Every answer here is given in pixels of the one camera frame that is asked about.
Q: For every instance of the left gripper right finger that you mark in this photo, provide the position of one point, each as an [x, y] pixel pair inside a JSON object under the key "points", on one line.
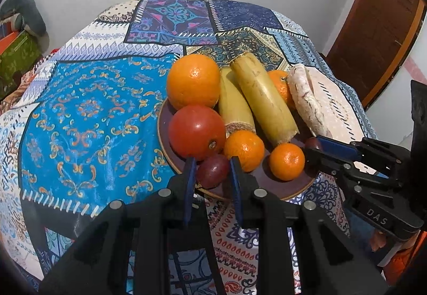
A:
{"points": [[243, 185]]}

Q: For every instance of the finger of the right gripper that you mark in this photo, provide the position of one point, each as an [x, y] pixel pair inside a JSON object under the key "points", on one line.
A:
{"points": [[338, 163], [335, 147]]}

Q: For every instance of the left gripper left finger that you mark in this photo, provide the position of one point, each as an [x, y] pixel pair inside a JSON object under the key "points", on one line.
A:
{"points": [[189, 188]]}

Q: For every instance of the dark red grape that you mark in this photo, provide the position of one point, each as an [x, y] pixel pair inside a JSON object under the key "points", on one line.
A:
{"points": [[213, 171], [313, 143]]}

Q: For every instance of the small tangerine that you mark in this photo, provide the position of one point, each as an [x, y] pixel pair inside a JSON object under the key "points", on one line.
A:
{"points": [[287, 162], [247, 146]]}

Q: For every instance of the red tomato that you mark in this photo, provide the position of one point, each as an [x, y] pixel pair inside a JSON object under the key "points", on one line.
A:
{"points": [[196, 131]]}

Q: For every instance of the large orange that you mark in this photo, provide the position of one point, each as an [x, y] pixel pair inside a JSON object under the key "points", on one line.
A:
{"points": [[279, 78], [193, 79]]}

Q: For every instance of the dark purple plate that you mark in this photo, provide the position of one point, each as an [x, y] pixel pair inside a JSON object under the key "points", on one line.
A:
{"points": [[263, 174]]}

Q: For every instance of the patchwork patterned bedspread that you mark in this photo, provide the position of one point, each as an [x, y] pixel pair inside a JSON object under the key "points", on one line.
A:
{"points": [[84, 132]]}

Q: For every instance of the brown wooden door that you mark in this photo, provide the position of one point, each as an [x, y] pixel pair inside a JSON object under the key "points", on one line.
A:
{"points": [[373, 42]]}

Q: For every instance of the green patterned box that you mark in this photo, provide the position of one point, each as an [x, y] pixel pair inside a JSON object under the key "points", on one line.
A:
{"points": [[19, 52]]}

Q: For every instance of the dark green cushion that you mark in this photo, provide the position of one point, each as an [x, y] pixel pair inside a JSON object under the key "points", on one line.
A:
{"points": [[23, 15]]}

